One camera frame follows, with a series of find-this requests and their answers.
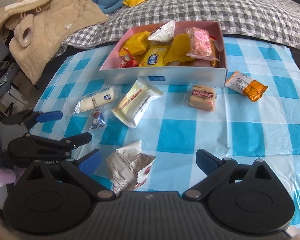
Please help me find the beige fleece jacket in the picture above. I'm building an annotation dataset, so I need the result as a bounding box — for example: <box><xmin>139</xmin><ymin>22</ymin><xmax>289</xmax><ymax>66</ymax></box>
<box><xmin>0</xmin><ymin>0</ymin><xmax>108</xmax><ymax>85</ymax></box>

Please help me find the dark red candy packet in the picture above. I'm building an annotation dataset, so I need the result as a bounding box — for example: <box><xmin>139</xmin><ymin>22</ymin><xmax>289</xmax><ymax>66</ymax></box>
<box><xmin>120</xmin><ymin>54</ymin><xmax>139</xmax><ymax>68</ymax></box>

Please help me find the cream white cake packet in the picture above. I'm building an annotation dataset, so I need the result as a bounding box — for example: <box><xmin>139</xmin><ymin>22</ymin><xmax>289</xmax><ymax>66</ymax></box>
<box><xmin>111</xmin><ymin>77</ymin><xmax>163</xmax><ymax>129</ymax></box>

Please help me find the brown beef biscuit pack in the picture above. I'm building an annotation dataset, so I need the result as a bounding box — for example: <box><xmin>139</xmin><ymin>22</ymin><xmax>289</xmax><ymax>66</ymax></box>
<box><xmin>183</xmin><ymin>84</ymin><xmax>217</xmax><ymax>112</ymax></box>

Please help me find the small blue white candy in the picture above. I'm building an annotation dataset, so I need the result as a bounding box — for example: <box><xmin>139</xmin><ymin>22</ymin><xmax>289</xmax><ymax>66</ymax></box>
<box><xmin>89</xmin><ymin>107</ymin><xmax>107</xmax><ymax>130</ymax></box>

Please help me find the blue checkered tablecloth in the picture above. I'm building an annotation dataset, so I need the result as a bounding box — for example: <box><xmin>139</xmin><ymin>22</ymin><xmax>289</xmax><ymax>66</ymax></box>
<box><xmin>29</xmin><ymin>36</ymin><xmax>300</xmax><ymax>235</ymax></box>

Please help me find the white nut kernels packet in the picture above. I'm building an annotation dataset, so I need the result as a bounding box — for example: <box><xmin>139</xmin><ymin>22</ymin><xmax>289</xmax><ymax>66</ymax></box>
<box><xmin>106</xmin><ymin>140</ymin><xmax>156</xmax><ymax>196</ymax></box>

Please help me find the grey checkered quilt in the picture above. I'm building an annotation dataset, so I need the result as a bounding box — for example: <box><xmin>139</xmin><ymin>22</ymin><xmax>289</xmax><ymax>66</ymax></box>
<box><xmin>57</xmin><ymin>0</ymin><xmax>300</xmax><ymax>55</ymax></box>

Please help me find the orange white snack packet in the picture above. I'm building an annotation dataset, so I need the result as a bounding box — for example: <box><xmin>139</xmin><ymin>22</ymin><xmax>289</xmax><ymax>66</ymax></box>
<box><xmin>225</xmin><ymin>71</ymin><xmax>268</xmax><ymax>102</ymax></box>

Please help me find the large yellow snack pack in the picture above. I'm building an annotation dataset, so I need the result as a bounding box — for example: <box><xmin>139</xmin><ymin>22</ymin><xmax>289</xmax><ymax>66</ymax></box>
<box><xmin>164</xmin><ymin>34</ymin><xmax>195</xmax><ymax>64</ymax></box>

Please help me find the yellow blue label snack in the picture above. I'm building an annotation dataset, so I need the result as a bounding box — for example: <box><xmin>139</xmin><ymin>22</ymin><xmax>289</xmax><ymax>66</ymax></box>
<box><xmin>139</xmin><ymin>46</ymin><xmax>170</xmax><ymax>67</ymax></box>

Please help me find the white cream roll packet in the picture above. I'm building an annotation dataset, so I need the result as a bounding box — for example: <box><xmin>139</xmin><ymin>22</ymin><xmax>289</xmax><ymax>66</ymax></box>
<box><xmin>74</xmin><ymin>86</ymin><xmax>116</xmax><ymax>114</ymax></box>

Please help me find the yellow pillow snack pack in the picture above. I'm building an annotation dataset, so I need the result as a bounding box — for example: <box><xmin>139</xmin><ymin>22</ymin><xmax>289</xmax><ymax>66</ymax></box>
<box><xmin>119</xmin><ymin>31</ymin><xmax>151</xmax><ymax>57</ymax></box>

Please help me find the silver pink open box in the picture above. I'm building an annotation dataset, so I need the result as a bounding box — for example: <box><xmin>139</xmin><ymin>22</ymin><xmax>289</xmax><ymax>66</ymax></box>
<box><xmin>100</xmin><ymin>21</ymin><xmax>228</xmax><ymax>87</ymax></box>

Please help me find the pink rice cracker pack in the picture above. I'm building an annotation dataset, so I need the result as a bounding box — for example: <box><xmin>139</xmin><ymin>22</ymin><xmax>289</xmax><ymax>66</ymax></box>
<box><xmin>186</xmin><ymin>27</ymin><xmax>219</xmax><ymax>61</ymax></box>

